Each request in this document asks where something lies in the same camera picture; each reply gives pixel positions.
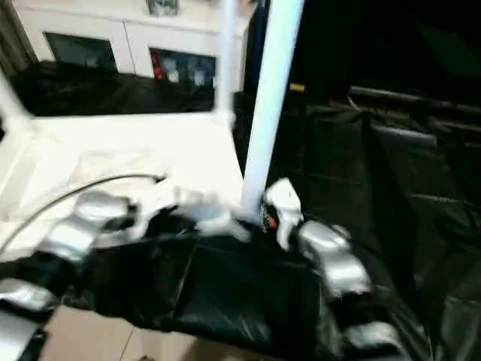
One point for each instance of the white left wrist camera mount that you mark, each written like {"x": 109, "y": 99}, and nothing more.
{"x": 161, "y": 203}

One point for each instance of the white plastic table leg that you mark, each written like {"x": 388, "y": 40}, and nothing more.
{"x": 270, "y": 94}
{"x": 11, "y": 101}
{"x": 227, "y": 56}

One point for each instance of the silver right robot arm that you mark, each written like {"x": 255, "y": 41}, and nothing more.
{"x": 338, "y": 263}

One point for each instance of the small tan label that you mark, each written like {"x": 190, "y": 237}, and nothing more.
{"x": 297, "y": 87}

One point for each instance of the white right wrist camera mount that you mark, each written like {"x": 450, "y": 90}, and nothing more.
{"x": 287, "y": 199}

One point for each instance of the black glossy mat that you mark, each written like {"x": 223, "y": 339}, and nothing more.
{"x": 376, "y": 188}

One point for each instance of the white plastic table top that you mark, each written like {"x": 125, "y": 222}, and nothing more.
{"x": 112, "y": 139}

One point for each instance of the long black bar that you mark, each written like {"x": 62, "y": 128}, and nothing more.
{"x": 413, "y": 98}

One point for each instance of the dark blue hanging cloth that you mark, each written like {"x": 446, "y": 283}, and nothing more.
{"x": 253, "y": 49}

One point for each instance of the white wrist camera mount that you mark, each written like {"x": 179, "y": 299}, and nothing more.
{"x": 287, "y": 199}
{"x": 161, "y": 203}

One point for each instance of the white cabinet with glass doors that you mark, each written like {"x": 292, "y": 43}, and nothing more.
{"x": 131, "y": 34}

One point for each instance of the grey curtain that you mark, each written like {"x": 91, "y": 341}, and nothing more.
{"x": 11, "y": 37}

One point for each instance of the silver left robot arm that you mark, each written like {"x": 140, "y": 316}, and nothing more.
{"x": 75, "y": 233}

